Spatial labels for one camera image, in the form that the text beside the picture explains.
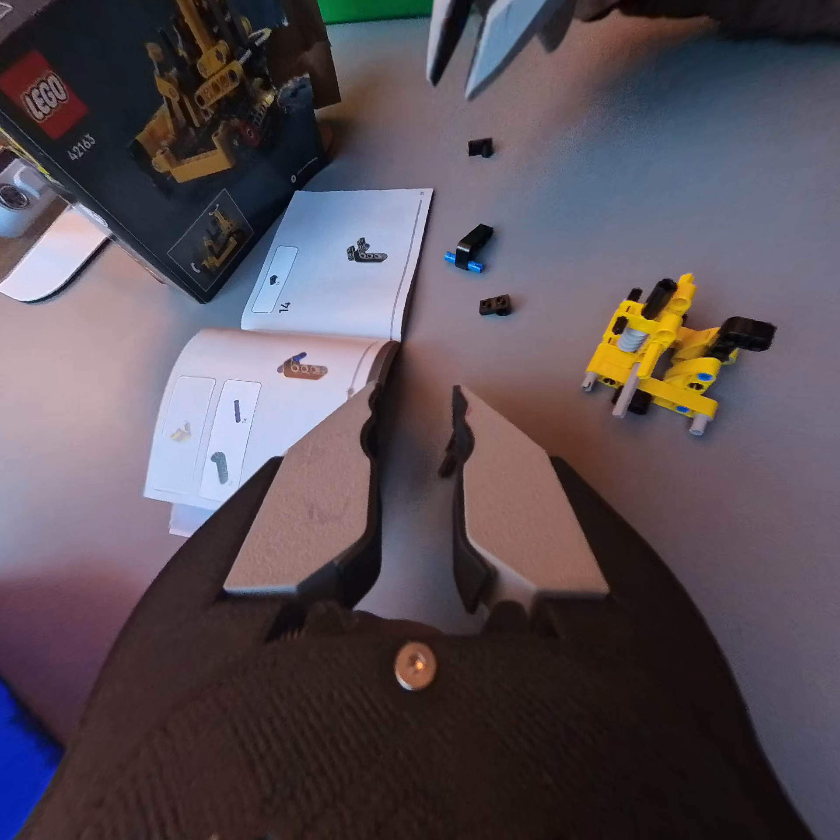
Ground blue plastic bin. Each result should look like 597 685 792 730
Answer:
0 676 67 840

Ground green board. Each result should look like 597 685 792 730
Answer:
317 0 435 26

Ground yellow lego vehicle assembly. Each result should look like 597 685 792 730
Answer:
581 272 777 437

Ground black lego beam blue pins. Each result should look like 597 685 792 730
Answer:
443 223 496 272

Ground white instruction booklet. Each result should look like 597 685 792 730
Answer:
143 189 435 539

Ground dark lego set box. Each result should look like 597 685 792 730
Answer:
0 0 342 304

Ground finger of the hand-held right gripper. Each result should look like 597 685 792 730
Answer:
465 0 578 101
427 0 481 88

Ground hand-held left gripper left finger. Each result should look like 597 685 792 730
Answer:
223 381 385 611

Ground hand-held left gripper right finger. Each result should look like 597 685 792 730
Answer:
438 385 611 614

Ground white monitor stand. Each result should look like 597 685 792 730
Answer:
0 197 112 304

